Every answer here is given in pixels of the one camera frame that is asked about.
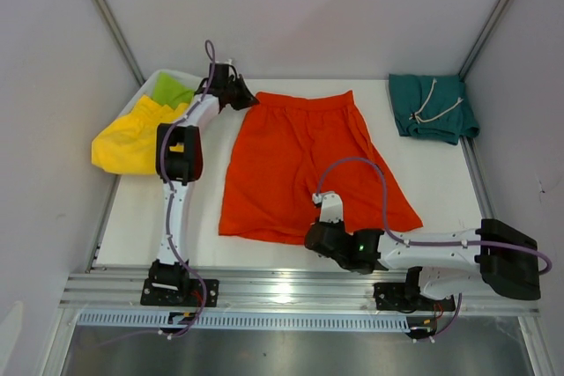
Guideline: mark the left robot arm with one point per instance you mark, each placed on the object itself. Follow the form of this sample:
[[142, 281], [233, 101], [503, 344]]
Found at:
[[180, 164]]

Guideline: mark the aluminium frame post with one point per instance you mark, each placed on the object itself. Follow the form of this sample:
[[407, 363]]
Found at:
[[108, 18], [500, 7]]

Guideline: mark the left aluminium frame post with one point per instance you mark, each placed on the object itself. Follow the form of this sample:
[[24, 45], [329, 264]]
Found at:
[[108, 18]]

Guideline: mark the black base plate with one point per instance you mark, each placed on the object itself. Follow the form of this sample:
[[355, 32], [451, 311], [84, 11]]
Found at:
[[191, 294], [403, 298]]

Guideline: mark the lime green shorts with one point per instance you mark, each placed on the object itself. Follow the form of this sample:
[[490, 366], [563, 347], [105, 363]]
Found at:
[[170, 92]]

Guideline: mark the orange shorts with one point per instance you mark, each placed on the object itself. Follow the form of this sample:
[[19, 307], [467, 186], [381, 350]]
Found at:
[[286, 149]]

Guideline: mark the aluminium mounting rail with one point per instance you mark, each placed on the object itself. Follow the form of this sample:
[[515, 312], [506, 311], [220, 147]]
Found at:
[[240, 290]]

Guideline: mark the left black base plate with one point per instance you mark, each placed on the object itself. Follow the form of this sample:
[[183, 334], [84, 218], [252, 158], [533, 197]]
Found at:
[[191, 294]]

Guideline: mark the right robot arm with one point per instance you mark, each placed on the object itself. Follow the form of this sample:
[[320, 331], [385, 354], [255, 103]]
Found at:
[[494, 257]]

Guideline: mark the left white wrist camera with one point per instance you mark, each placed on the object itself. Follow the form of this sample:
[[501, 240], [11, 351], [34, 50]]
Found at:
[[228, 62]]

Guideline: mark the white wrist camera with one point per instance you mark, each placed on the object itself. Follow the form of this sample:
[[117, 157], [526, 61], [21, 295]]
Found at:
[[331, 207], [228, 62]]

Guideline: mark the white slotted cable duct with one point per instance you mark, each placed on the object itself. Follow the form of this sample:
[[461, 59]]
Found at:
[[247, 321]]

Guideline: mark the right aluminium frame post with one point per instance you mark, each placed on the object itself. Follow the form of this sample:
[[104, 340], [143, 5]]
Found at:
[[500, 7]]

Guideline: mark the yellow shorts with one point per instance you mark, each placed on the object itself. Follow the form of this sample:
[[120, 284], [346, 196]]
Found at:
[[128, 144]]

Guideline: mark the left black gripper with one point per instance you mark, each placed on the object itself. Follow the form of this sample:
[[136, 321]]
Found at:
[[247, 100]]

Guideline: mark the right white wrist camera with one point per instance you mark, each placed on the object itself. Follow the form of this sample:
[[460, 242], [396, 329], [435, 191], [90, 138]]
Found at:
[[331, 207]]

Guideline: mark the teal green shorts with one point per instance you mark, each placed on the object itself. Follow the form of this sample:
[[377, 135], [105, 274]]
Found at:
[[432, 108]]

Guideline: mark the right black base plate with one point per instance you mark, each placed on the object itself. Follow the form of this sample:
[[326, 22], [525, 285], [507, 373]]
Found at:
[[403, 298]]

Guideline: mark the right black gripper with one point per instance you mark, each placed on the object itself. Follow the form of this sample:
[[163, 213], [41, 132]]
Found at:
[[339, 224]]

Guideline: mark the white plastic basket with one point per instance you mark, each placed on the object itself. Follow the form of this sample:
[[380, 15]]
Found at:
[[186, 79]]

